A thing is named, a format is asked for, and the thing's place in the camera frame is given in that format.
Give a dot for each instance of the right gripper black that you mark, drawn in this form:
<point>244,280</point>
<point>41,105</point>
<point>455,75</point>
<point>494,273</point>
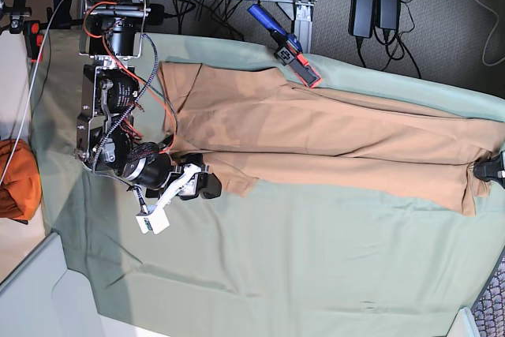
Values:
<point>157,175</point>

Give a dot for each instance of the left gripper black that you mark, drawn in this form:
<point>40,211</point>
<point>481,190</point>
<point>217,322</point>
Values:
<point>491,170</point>

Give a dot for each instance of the tan orange T-shirt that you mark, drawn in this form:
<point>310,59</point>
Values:
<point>257,125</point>

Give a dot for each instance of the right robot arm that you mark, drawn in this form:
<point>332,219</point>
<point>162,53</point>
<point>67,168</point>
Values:
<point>107,142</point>

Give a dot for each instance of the sage green table cloth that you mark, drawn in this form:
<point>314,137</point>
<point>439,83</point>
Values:
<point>285,260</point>

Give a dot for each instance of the patterned grey mat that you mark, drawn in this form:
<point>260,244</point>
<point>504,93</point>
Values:
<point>488,310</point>

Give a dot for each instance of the blue orange bar clamp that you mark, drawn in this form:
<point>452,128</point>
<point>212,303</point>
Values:
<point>288,52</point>

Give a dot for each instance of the folded dark orange cloth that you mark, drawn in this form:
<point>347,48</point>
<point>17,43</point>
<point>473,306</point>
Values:
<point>21,189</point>

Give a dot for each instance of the blue black corner clamp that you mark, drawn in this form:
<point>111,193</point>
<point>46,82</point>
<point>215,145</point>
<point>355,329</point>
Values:
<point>57,18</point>

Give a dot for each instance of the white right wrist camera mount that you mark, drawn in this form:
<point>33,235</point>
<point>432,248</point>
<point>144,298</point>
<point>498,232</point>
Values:
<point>152,218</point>

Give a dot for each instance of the aluminium frame post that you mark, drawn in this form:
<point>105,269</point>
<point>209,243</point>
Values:
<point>300,12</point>

